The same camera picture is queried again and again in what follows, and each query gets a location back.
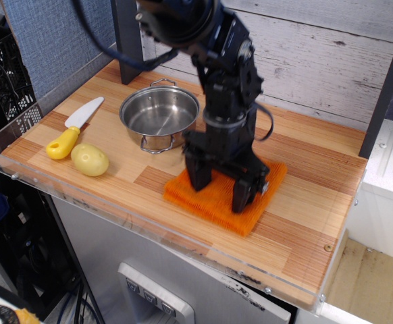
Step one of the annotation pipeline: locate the dark right shelf post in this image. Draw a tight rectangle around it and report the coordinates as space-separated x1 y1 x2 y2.
359 57 393 159

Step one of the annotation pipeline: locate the stainless steel pot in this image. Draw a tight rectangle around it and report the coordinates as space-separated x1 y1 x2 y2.
119 78 200 155

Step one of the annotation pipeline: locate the yellow toy potato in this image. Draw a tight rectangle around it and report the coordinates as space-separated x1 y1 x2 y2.
71 143 109 177

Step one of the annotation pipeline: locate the black plastic crate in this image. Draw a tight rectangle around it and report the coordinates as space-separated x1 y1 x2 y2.
0 34 36 121

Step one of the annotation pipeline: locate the dark shelf post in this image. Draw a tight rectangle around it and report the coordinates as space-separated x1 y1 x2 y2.
110 0 146 86
359 57 393 159

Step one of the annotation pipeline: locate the white toy sink unit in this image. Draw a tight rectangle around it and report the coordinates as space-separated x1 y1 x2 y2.
363 119 393 198

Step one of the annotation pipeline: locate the yellow handled toy knife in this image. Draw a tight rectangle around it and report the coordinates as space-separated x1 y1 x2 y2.
46 97 105 160

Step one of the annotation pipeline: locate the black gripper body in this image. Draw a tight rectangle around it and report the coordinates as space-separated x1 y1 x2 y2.
184 111 270 194

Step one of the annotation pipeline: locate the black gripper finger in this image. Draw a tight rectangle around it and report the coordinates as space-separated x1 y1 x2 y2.
232 179 257 213
185 153 212 192

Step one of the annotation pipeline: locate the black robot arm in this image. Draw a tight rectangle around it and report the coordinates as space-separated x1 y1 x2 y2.
136 1 269 213

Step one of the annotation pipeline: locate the orange knitted towel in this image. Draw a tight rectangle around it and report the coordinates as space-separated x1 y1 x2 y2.
163 160 288 236

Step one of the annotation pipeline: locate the clear acrylic table guard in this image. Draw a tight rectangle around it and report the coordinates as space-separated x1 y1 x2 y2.
0 43 367 317

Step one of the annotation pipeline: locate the yellow object bottom left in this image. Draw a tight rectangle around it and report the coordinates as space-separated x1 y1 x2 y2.
14 308 42 324

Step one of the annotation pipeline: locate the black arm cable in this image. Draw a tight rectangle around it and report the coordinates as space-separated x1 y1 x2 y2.
70 0 275 142

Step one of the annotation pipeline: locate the dark left shelf post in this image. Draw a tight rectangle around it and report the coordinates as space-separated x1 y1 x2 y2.
110 0 146 86

